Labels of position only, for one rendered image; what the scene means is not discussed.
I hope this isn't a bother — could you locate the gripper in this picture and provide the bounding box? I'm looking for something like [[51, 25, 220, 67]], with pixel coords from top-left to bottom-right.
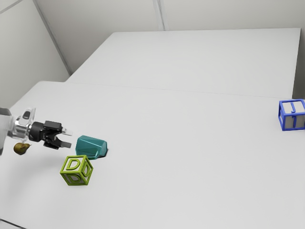
[[29, 120, 73, 150]]

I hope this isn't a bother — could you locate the teal faceted mug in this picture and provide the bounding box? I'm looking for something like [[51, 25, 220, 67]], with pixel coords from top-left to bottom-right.
[[75, 135, 109, 161]]

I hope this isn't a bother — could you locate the green letter block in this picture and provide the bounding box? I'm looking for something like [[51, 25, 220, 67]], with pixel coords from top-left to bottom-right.
[[60, 155, 94, 187]]

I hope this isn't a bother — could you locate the brown-green pear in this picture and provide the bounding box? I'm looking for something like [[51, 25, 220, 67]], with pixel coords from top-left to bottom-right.
[[13, 142, 31, 156]]

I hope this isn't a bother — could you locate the blue letter block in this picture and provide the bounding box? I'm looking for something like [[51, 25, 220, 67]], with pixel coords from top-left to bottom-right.
[[278, 99, 305, 131]]

